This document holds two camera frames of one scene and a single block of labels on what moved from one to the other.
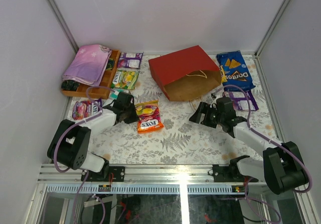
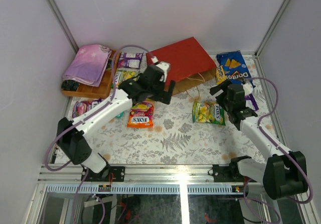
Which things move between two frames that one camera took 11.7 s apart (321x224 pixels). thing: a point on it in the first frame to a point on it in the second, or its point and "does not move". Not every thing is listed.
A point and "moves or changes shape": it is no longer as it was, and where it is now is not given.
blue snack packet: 236,71 does not move
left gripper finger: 131,115 to 171,86
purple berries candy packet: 83,109 does not move
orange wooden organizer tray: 106,83 does not move
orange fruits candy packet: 149,117 moves or changes shape
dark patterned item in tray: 69,85 does not move
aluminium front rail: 144,174 does not move
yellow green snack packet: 124,79 does not move
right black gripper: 204,108 to 214,89
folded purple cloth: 89,65 does not move
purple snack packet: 129,60 does not move
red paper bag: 186,74 moves or changes shape
